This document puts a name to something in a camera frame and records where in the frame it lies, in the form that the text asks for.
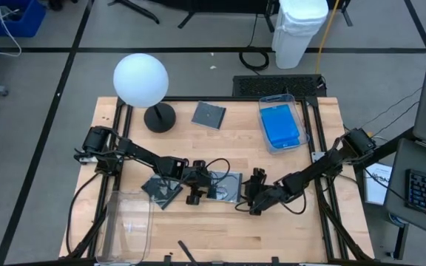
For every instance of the blue storage crate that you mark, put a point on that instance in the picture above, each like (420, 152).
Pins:
(13, 22)

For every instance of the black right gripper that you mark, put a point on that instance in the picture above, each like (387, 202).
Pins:
(268, 194)

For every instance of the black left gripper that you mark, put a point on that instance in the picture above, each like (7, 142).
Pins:
(198, 173)

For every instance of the blue jewel case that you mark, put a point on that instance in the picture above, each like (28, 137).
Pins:
(277, 122)
(298, 144)

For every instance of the white paper sheet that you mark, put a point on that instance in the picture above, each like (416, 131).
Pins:
(377, 184)

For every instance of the white globe lamp black base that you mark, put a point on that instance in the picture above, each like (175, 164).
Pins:
(141, 79)

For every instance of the white trash bin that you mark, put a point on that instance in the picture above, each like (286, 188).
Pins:
(298, 33)

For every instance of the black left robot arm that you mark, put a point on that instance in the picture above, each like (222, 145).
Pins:
(142, 155)

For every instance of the black perforated metal box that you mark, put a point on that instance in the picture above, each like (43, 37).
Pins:
(277, 85)

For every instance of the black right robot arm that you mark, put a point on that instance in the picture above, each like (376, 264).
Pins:
(320, 166)

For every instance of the black aluminium table frame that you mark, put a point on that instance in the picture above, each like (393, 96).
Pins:
(235, 99)

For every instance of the grey desk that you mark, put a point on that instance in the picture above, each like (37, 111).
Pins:
(401, 159)

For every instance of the clear plastic bin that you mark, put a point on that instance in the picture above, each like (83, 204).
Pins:
(303, 111)
(128, 229)

